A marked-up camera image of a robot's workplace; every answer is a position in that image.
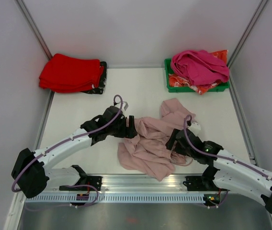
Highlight light pink trousers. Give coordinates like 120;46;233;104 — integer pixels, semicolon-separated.
117;98;196;181

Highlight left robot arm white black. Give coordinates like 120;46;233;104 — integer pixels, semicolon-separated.
11;106;137;198

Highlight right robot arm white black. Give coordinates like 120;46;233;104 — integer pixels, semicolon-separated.
166;129;272;214

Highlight folded black patterned trousers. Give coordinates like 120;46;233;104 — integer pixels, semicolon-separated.
83;61;107;95

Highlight orange floral trousers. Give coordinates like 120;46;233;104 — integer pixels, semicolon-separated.
165;50;229;95

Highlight magenta crumpled trousers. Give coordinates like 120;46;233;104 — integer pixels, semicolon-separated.
170;50;229;86

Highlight folded red trousers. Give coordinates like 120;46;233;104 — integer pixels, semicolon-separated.
39;54;105;93

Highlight green plastic bin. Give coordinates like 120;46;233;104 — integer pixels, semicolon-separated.
164;58;230;95

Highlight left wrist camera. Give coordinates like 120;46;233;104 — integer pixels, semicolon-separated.
114;101;129;113

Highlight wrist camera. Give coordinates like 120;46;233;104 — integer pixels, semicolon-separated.
114;101;129;113
188;122;201;137

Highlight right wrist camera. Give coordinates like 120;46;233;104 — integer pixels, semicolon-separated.
188;122;201;137

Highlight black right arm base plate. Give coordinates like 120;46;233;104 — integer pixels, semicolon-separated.
182;176;227;192

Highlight aluminium mounting rail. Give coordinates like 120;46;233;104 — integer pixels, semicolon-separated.
42;174;223;195

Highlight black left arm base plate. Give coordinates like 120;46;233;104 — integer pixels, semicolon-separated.
59;175;103;192

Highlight slotted grey cable duct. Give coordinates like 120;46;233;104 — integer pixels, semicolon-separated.
26;193;204;204

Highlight left aluminium frame post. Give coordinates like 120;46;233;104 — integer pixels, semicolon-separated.
15;0;53;60

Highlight aluminium frame post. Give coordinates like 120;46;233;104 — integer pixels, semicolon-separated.
227;0;271;68
15;0;53;60

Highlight right aluminium frame post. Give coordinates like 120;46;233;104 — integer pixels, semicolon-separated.
227;0;271;68

